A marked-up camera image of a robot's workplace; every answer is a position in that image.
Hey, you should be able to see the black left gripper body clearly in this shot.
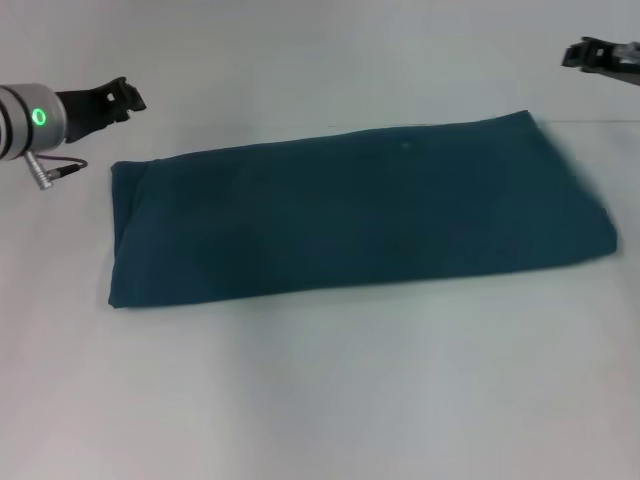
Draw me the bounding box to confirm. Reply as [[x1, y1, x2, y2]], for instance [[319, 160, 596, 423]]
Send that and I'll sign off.
[[54, 76, 127, 145]]

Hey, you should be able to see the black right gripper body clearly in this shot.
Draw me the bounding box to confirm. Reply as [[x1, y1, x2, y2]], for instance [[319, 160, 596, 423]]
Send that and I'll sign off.
[[597, 42, 640, 87]]

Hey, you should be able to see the teal blue t-shirt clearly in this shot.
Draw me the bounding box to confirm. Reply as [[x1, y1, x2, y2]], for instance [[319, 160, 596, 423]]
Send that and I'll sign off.
[[108, 109, 620, 310]]

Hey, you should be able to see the dark red gripper cable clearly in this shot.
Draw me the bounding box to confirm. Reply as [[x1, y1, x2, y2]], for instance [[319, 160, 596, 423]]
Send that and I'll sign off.
[[43, 155, 90, 175]]

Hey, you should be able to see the silver cable connector plug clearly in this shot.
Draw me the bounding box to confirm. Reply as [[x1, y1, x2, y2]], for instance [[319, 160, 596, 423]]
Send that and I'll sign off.
[[23, 151, 55, 192]]

